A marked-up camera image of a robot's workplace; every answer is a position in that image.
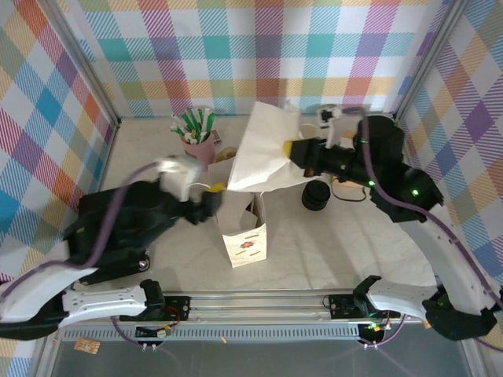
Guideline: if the stack of black cup lids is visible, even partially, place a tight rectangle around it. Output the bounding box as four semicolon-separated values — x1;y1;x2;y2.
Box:
301;179;332;212

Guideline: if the white printed paper bag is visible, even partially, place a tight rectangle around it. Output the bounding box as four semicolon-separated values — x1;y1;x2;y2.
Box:
190;159;268;269

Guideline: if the pink cup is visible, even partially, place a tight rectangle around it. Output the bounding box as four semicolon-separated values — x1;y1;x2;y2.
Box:
182;135;217;163

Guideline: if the black case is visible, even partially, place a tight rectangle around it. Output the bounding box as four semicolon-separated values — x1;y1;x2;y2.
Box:
76;187;152;276

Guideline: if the small controller board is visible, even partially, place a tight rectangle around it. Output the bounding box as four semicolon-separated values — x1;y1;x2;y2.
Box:
359;320;387;342
134;322;174;339

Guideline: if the orange sticker tag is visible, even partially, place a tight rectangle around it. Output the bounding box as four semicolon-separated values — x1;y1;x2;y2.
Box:
73;337;101;356

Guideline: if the purple cable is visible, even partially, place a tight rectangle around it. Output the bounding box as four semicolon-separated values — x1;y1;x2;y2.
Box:
0;161;166;349
340;105;503;350

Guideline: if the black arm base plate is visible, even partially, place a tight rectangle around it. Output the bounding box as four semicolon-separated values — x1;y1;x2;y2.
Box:
328;293;402;320
119;295;193;323

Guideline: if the aluminium frame post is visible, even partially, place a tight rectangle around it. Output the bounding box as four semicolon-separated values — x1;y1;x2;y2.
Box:
391;0;472;123
37;0;122;130

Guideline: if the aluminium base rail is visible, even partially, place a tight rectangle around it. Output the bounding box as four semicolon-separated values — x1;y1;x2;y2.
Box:
41;290;479;327

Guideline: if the grey slotted cable duct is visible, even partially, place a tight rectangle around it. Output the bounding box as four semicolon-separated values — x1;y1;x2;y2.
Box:
58;326;365;343

